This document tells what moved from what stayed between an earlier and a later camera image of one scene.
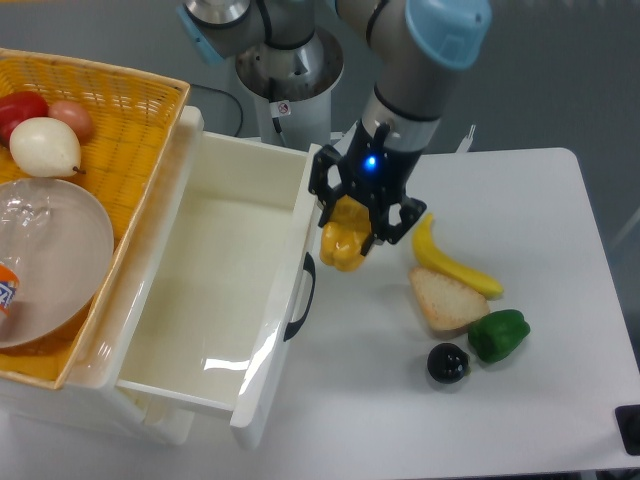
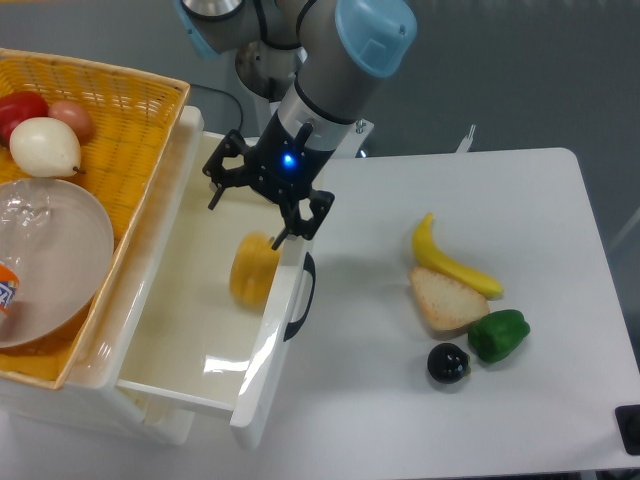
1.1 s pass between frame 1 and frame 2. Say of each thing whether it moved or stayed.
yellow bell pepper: moved
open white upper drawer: stayed
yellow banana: stayed
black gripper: moved
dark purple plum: stayed
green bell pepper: stayed
